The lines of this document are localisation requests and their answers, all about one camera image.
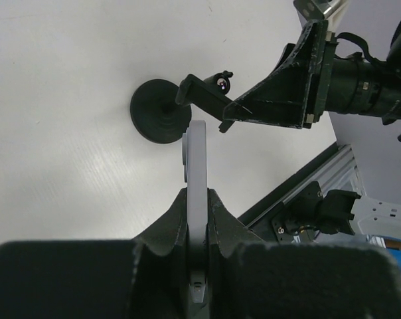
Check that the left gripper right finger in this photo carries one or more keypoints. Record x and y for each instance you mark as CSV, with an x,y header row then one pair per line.
x,y
251,278

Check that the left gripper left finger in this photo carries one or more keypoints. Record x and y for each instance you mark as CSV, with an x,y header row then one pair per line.
x,y
135,278

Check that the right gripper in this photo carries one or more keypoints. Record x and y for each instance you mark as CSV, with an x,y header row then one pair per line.
x,y
297,88

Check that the black smartphone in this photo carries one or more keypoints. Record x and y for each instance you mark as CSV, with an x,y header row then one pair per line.
x,y
194,161

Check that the black phone stand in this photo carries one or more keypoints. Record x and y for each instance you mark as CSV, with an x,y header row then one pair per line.
x,y
161,110

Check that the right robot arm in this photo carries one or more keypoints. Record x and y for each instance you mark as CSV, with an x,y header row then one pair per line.
x,y
362,85

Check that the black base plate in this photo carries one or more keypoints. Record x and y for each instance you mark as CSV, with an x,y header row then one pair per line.
x,y
303,186

